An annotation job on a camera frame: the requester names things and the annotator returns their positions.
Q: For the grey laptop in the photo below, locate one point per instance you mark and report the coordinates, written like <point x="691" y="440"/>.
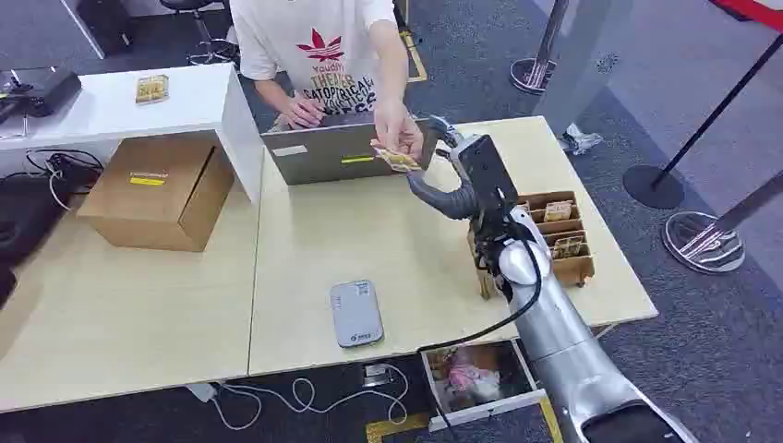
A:
<point x="336" y="156"/>

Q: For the chrome stanchion with mirrored base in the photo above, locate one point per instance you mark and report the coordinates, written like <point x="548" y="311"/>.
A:
<point x="703" y="241"/>

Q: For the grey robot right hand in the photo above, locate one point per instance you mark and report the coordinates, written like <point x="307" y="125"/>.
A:
<point x="443" y="198"/>

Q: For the person's right hand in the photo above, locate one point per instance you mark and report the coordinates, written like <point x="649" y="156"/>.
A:
<point x="301" y="113"/>

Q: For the small grey floor socket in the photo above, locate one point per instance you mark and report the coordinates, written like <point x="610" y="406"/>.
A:
<point x="376" y="375"/>

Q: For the chrome stanchion post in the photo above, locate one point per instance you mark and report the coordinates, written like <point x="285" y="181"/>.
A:
<point x="535" y="70"/>

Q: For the black stool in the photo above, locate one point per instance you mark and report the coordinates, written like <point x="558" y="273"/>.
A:
<point x="205" y="37"/>

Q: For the yellow printed card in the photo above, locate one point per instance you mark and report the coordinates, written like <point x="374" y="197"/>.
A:
<point x="397" y="160"/>

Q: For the white power adapter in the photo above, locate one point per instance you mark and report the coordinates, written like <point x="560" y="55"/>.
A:
<point x="202" y="392"/>

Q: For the black cabinet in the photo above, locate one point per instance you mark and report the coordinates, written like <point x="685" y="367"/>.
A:
<point x="107" y="24"/>

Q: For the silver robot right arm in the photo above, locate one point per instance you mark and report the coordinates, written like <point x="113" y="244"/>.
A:
<point x="556" y="330"/>

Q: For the black device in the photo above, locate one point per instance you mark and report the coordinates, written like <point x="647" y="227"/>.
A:
<point x="46" y="90"/>

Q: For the person's left hand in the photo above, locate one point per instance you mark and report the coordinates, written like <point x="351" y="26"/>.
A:
<point x="397" y="128"/>

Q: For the grey pillar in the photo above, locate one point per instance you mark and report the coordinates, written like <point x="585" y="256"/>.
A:
<point x="587" y="61"/>

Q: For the black stanchion post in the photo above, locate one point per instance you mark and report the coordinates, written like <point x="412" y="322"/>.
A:
<point x="653" y="186"/>

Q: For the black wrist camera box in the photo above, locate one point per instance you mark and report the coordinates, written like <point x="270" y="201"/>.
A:
<point x="487" y="171"/>

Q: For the grey flat card reader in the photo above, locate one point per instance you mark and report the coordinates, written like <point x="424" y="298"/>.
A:
<point x="356" y="315"/>

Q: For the white open drawer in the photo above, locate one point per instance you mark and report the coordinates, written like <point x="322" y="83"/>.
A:
<point x="489" y="406"/>

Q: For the pink item in drawer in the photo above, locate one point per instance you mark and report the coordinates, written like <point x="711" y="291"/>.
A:
<point x="471" y="379"/>

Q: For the person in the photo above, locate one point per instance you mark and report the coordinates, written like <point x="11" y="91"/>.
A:
<point x="312" y="55"/>

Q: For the clear plastic wrap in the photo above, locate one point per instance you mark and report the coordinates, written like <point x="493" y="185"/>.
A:
<point x="578" y="139"/>

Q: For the wooden card box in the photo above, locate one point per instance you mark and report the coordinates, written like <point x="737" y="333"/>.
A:
<point x="572" y="269"/>

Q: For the white side table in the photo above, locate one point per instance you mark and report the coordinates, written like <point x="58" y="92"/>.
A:
<point x="104" y="110"/>

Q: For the brown cardboard box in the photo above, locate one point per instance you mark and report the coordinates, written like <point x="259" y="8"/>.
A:
<point x="153" y="195"/>

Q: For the black bag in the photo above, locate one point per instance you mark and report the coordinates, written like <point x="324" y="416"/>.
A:
<point x="24" y="214"/>

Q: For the yellow card in holder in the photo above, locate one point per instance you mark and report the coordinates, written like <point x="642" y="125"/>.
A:
<point x="558" y="211"/>
<point x="567" y="247"/>

